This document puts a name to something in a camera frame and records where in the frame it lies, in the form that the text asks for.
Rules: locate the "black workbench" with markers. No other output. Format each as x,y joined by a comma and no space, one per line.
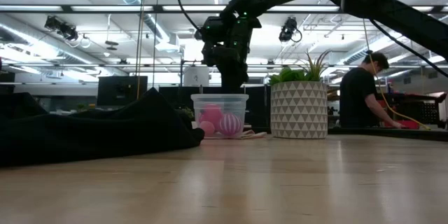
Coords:
420,108

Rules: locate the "small pink ball toy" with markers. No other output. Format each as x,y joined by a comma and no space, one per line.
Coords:
207,128

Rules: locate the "black computer monitor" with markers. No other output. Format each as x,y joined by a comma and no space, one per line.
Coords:
120,91
7,80

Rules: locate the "clear plastic tupperware container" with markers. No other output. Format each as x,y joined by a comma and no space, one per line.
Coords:
238,103

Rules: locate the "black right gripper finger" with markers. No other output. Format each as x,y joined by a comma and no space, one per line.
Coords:
227,84
240,84

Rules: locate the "black mounted camera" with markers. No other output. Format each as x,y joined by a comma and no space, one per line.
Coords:
288,29
61,28

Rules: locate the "succulent in patterned pot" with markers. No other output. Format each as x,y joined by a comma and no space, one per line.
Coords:
299,112

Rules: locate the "red plastic bin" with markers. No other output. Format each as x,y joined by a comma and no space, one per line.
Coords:
406,124

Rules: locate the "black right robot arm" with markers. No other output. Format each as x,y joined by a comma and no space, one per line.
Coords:
385,3

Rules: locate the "person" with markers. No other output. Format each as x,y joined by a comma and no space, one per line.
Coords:
357,98

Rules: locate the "black cloth bag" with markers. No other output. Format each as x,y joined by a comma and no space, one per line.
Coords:
87,136

